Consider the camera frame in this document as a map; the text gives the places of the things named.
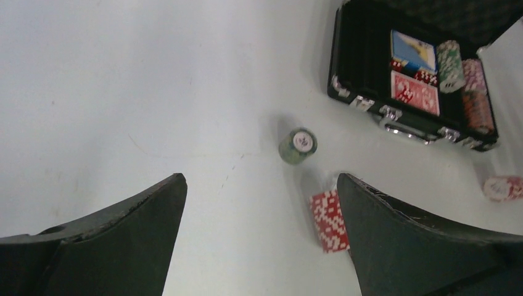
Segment blue card deck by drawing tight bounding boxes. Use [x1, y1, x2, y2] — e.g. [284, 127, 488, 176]
[390, 30, 437, 74]

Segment pink white chip stack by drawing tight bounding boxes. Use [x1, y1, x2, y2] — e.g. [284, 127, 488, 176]
[462, 59, 488, 94]

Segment black aluminium poker case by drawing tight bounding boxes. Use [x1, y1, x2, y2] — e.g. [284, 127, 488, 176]
[327, 1, 522, 152]

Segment red card deck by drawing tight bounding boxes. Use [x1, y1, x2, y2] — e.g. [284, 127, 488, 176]
[390, 70, 440, 116]

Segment green white chip stack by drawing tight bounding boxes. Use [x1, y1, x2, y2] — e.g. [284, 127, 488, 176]
[436, 40, 466, 93]

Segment red dice in case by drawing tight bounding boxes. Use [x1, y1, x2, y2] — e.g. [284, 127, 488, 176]
[390, 59, 438, 86]

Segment red white chip roll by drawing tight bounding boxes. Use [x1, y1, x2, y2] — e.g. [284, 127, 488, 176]
[309, 189, 350, 253]

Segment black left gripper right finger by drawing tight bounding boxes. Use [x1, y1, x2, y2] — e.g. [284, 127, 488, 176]
[337, 173, 522, 295]

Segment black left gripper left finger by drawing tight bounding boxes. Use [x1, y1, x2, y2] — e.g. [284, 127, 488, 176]
[1, 173, 187, 295]

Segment dark green chip stack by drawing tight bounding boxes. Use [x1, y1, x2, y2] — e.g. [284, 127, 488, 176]
[278, 127, 318, 165]

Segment red white chip stack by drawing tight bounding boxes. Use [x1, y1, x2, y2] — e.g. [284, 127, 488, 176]
[483, 176, 522, 202]

